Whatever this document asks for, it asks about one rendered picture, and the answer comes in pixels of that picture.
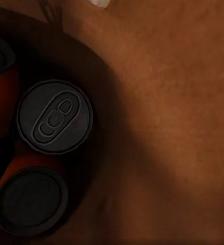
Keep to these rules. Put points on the trash can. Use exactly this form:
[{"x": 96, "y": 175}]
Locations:
[{"x": 151, "y": 171}]

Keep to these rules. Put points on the can of soda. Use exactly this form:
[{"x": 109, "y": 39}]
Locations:
[
  {"x": 10, "y": 84},
  {"x": 34, "y": 192},
  {"x": 52, "y": 116}
]

